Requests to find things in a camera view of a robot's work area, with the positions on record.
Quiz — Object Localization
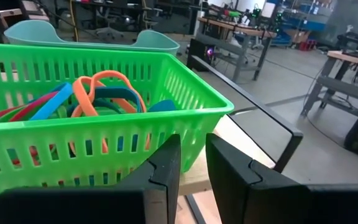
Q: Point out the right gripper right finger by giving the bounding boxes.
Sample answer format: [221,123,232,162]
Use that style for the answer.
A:
[206,133,310,224]

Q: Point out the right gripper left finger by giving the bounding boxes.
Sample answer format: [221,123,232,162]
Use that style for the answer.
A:
[116,133,182,224]

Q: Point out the bright green plastic basket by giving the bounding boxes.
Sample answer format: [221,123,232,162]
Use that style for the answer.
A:
[0,42,235,214]

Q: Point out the wooden shelf with black frame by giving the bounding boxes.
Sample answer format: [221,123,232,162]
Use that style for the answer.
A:
[175,55,304,197]

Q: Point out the grey-blue rubber band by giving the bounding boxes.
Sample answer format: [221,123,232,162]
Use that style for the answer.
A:
[67,86,143,115]

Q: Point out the small orange rubber band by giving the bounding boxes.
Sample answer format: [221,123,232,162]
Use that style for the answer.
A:
[69,76,110,155]

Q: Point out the red rubber band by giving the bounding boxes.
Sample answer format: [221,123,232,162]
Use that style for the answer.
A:
[0,91,60,124]

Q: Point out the green rubber band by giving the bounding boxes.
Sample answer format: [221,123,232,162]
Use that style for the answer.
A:
[0,105,70,124]

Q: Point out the teal plastic basket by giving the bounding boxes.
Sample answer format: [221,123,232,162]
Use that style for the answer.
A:
[4,19,181,57]

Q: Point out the grey office chair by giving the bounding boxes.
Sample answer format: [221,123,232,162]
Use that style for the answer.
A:
[94,5,129,40]

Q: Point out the black computer tower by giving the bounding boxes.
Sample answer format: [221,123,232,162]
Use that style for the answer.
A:
[186,37,218,73]

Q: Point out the wooden workbench with grey legs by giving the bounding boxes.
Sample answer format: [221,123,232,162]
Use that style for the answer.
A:
[300,49,358,118]
[196,16,278,84]

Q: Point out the red crate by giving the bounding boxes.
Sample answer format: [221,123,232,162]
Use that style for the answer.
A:
[298,39,319,52]

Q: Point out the blue storage bins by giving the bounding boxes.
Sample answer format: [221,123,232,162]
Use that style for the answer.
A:
[271,0,331,47]

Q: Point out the yellow hanging cable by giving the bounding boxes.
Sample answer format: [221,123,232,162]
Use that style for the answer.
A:
[68,0,80,43]

